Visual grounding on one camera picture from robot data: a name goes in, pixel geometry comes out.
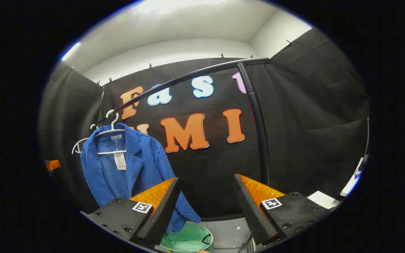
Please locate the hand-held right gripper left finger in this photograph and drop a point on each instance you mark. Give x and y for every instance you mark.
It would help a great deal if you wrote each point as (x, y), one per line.
(160, 214)

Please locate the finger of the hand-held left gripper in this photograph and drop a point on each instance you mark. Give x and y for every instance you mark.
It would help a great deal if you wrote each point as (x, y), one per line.
(53, 164)

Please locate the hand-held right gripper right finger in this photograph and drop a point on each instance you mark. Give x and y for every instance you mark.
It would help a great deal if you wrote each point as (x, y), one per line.
(255, 214)

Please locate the green laundry hamper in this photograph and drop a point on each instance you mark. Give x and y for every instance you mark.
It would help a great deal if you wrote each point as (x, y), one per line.
(188, 239)

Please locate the white clothes hanger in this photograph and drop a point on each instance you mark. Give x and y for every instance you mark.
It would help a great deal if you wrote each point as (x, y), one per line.
(114, 123)
(74, 147)

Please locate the black clothes rack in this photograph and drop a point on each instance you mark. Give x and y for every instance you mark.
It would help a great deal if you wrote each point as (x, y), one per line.
(258, 116)

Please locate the black backdrop cloth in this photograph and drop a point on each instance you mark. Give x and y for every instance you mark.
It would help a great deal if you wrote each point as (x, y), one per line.
(311, 123)

